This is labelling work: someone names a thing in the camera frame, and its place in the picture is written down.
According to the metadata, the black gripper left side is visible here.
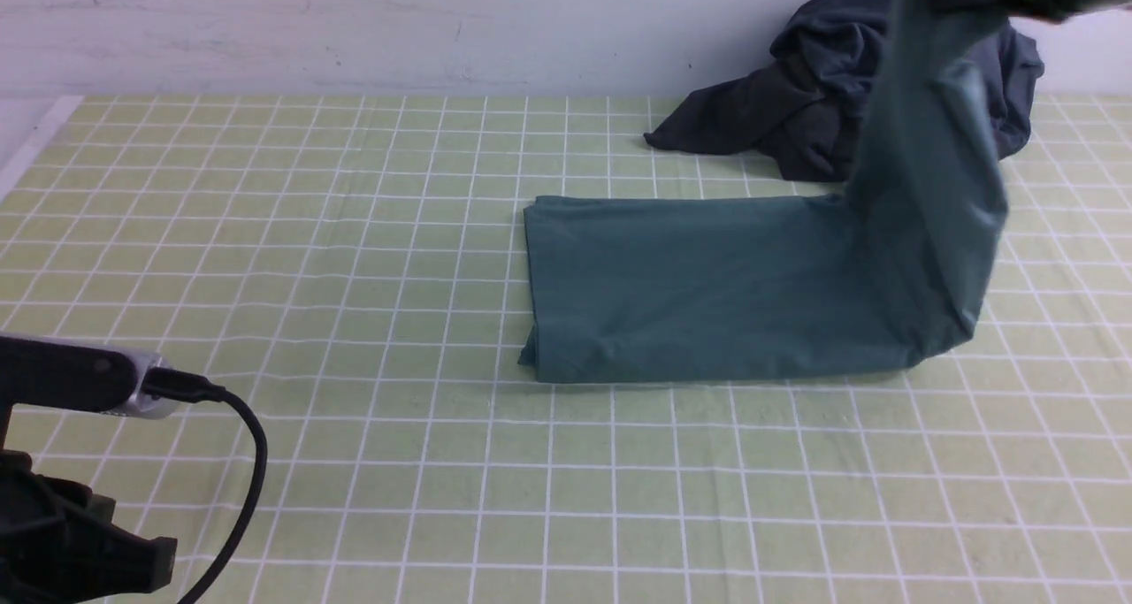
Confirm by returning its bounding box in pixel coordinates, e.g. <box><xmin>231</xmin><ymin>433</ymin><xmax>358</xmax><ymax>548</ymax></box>
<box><xmin>1</xmin><ymin>451</ymin><xmax>177</xmax><ymax>603</ymax></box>

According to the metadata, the green long sleeve shirt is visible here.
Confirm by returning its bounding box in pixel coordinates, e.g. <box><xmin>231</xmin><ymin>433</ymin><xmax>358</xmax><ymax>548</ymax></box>
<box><xmin>518</xmin><ymin>0</ymin><xmax>1007</xmax><ymax>383</ymax></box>

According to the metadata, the green checkered tablecloth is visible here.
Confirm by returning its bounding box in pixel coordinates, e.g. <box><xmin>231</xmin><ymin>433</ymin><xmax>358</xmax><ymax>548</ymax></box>
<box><xmin>1</xmin><ymin>94</ymin><xmax>1131</xmax><ymax>603</ymax></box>

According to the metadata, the dark brown crumpled garment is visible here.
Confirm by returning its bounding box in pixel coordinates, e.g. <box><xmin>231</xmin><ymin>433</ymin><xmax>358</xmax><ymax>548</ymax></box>
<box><xmin>644</xmin><ymin>55</ymin><xmax>860</xmax><ymax>184</ymax></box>

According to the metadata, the dark grey-blue crumpled garment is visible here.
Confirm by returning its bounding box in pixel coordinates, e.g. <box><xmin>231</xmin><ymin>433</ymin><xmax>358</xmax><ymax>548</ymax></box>
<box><xmin>769</xmin><ymin>0</ymin><xmax>1044</xmax><ymax>161</ymax></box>

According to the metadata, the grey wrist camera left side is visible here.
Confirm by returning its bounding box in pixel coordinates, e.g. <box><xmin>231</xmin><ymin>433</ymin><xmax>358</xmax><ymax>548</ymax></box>
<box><xmin>1</xmin><ymin>333</ymin><xmax>180</xmax><ymax>420</ymax></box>

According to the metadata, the black camera cable left side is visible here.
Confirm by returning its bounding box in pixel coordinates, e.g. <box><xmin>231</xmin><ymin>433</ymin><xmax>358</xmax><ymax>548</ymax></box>
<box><xmin>142</xmin><ymin>366</ymin><xmax>271</xmax><ymax>604</ymax></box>

